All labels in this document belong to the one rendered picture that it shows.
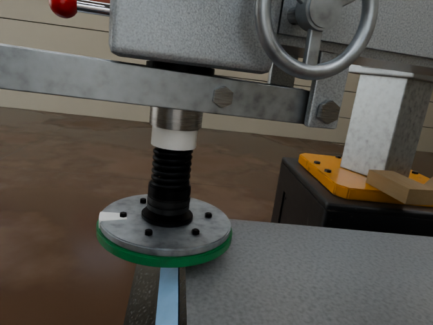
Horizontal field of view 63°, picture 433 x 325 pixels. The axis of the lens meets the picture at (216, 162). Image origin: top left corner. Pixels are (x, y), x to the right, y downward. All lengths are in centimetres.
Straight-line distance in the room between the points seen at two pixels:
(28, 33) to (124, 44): 670
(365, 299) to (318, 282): 7
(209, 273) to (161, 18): 36
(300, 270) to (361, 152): 90
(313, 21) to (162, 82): 20
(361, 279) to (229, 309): 24
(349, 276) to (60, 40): 658
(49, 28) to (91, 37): 69
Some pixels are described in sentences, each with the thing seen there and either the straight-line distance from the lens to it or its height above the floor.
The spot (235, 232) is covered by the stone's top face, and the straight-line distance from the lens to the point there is 69.
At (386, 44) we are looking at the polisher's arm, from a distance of 56.
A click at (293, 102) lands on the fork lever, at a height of 107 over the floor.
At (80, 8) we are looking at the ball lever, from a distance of 46.
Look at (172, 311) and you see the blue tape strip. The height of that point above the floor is 79.
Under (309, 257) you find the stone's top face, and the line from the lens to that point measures 66.
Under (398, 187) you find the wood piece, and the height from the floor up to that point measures 82.
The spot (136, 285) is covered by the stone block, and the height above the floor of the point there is 73.
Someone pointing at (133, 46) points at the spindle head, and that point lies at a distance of 42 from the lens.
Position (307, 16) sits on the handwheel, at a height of 117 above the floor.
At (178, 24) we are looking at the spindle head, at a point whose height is 115.
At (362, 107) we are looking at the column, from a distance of 146.
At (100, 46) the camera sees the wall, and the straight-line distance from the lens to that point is 674.
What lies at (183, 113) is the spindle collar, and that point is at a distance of 50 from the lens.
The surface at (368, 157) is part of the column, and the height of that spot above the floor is 85.
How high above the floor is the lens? 110
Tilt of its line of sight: 15 degrees down
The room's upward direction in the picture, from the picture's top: 7 degrees clockwise
